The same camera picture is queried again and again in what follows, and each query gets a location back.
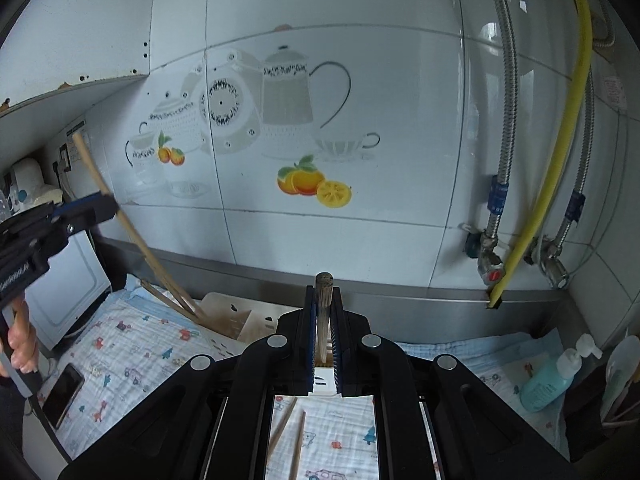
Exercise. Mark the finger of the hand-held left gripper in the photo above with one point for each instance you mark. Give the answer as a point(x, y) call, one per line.
point(95, 215)
point(75, 206)

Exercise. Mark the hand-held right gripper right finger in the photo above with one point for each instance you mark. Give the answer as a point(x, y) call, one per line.
point(336, 340)

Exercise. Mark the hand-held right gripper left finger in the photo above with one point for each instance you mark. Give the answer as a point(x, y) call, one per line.
point(312, 340)

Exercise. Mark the brown wooden chopstick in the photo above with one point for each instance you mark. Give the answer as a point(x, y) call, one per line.
point(162, 294)
point(324, 310)
point(135, 240)

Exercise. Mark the cream plastic utensil holder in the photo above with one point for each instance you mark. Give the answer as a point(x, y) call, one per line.
point(230, 312)

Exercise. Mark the person's left hand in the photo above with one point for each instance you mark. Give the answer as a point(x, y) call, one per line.
point(22, 345)

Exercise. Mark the beige kitchen appliance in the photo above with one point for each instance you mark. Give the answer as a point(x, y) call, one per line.
point(32, 180)

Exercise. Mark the white cutting board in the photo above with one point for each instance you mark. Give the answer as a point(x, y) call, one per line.
point(65, 285)

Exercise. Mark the printed cartoon cloth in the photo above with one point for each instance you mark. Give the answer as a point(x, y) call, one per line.
point(125, 350)

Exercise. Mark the black smartphone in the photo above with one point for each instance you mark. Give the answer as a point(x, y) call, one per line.
point(62, 396)

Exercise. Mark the red knob pipe valve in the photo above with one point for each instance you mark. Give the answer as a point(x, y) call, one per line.
point(491, 265)

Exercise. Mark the teal pump soap bottle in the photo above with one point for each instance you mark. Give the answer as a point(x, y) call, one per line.
point(547, 382)

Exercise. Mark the metal pipe valve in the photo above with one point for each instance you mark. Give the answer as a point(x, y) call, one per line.
point(552, 265)

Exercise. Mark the black utensil container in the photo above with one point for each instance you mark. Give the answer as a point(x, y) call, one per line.
point(590, 425)

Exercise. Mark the white plastic ladle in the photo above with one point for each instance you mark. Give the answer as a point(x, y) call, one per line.
point(622, 370)

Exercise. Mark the wall power socket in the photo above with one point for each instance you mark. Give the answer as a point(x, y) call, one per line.
point(61, 157)

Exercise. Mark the wall label sticker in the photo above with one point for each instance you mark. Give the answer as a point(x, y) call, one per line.
point(77, 135)

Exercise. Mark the wall cabinet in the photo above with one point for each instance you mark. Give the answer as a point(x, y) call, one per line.
point(75, 25)

